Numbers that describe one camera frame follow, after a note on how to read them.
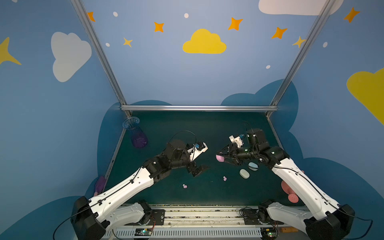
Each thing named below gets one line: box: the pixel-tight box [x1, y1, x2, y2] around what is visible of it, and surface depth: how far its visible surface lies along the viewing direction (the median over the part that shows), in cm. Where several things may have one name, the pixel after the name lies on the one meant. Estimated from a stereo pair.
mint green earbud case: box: [239, 168, 250, 179], surface depth 90 cm
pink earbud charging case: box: [215, 154, 225, 162], surface depth 70 cm
